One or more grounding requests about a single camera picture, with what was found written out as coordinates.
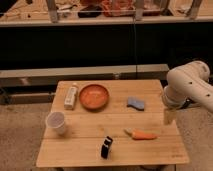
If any wooden shelf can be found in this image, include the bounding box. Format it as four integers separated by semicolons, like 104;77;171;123
0;0;213;28

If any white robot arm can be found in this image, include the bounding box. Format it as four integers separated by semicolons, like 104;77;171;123
161;61;213;125

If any black cable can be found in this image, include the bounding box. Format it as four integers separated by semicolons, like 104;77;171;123
132;16;139;80

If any orange bowl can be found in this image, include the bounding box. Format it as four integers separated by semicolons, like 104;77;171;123
79;84;110;110

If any orange carrot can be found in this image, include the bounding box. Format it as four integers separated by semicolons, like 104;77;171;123
124;129;157;140

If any black white eraser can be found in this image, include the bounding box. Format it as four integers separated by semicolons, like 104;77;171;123
101;136;113;159

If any grey bench beam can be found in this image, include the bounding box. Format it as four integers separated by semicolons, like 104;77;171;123
0;64;169;87

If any cream bottle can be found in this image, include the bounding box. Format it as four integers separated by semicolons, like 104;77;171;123
64;83;78;110

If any wooden table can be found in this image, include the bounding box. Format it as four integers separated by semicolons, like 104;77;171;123
36;80;189;168

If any white plastic cup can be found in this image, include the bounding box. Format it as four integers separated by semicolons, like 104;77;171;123
45;112;66;135

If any blue sponge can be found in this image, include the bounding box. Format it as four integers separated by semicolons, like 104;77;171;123
127;97;145;111

